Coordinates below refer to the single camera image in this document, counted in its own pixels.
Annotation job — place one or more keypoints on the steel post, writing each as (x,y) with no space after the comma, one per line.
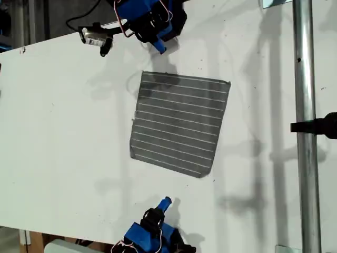
(305,158)

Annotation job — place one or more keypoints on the black camera stalk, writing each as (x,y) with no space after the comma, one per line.
(118,29)

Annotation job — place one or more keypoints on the black clamp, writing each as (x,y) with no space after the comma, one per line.
(321,126)

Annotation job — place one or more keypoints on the silver black camera box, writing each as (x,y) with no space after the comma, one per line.
(94,37)

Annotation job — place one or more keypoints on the blue background object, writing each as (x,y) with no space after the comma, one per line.
(5,43)

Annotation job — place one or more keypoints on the grey white-striped towel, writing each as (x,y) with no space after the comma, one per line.
(179,124)

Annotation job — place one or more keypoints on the wooden table leg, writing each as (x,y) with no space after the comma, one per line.
(35,242)

